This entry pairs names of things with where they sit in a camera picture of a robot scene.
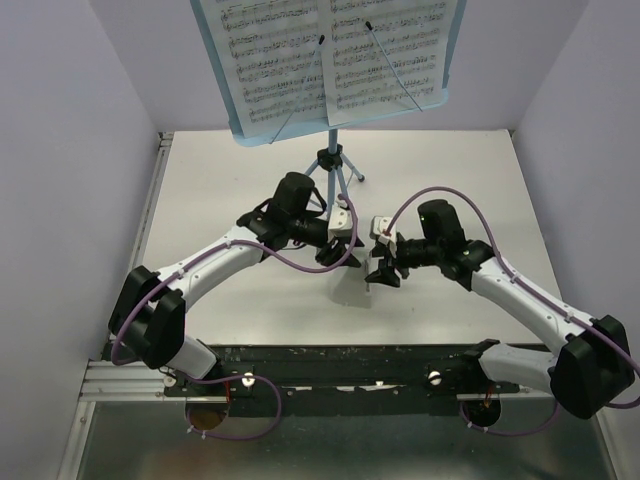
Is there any right sheet music page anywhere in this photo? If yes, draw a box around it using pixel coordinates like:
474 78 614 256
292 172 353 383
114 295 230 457
318 0 458 126

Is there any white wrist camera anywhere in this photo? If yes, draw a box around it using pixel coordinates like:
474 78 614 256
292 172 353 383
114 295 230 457
369 216 398 246
327 196 353 241

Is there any aluminium frame rail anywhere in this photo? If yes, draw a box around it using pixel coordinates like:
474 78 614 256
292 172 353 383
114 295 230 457
59 130 175 480

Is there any light blue music stand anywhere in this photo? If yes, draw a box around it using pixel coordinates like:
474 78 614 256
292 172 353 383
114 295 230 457
188 0 464 251

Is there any sheet music page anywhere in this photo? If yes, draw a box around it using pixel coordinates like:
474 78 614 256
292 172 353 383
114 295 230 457
191 1 328 143
318 0 458 126

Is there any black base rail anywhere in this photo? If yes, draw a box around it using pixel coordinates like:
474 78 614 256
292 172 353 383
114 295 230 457
164 344 539 418

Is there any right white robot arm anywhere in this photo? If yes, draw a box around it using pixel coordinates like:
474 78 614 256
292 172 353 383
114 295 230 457
366 199 635 419

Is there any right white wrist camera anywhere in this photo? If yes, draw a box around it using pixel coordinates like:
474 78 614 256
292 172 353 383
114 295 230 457
369 216 398 246

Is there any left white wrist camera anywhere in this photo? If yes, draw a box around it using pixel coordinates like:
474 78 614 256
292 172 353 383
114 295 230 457
327 196 353 241

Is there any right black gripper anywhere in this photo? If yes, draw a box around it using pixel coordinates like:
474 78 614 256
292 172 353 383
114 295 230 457
364 233 441 289

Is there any left sheet music page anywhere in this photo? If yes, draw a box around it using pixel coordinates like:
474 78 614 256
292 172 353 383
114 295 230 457
191 1 328 143

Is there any grey metronome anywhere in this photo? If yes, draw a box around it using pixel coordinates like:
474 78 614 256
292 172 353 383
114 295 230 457
328 257 372 309

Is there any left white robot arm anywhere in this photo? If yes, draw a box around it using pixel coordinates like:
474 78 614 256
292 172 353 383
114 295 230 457
108 172 362 395

